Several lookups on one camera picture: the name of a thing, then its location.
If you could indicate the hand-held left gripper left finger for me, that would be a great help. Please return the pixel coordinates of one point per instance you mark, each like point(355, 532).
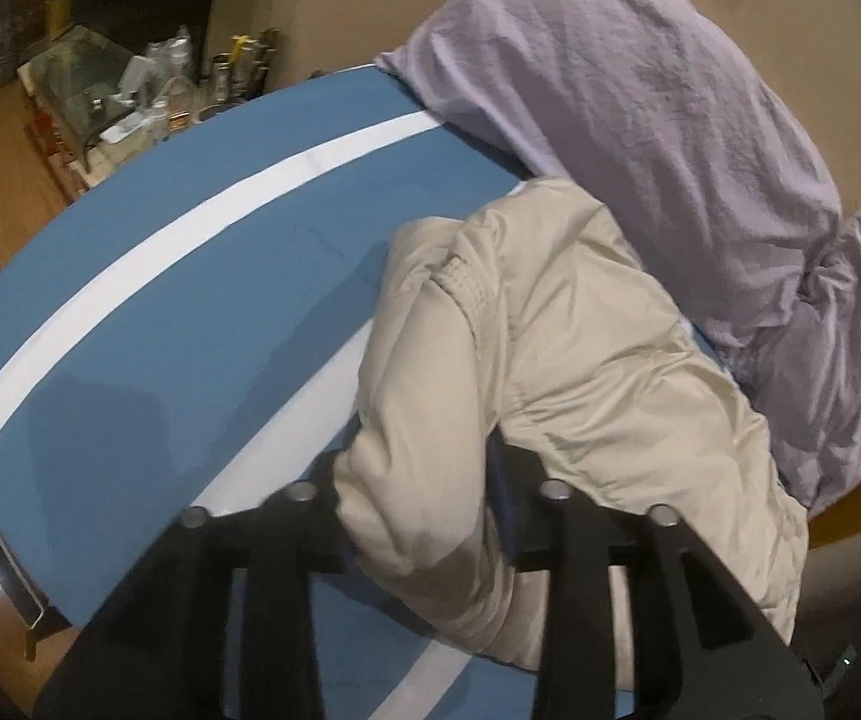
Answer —
point(310, 540)

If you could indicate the glass top bedside cabinet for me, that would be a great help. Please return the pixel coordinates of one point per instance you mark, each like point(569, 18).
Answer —
point(74, 101)

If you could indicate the blue white striped bed sheet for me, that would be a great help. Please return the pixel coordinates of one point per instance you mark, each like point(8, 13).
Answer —
point(175, 300)

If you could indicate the large lilac pillow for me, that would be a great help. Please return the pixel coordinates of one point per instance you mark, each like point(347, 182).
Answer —
point(625, 127)

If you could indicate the beige puffer jacket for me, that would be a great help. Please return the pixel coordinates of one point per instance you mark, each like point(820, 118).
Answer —
point(588, 360)

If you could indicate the cluster of bottles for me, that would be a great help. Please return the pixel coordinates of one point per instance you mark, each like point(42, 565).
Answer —
point(175, 82)

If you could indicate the black flat device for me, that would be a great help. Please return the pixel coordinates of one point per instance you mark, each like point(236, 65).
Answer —
point(16, 577)

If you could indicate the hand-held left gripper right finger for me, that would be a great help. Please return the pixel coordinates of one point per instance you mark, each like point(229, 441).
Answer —
point(529, 532)

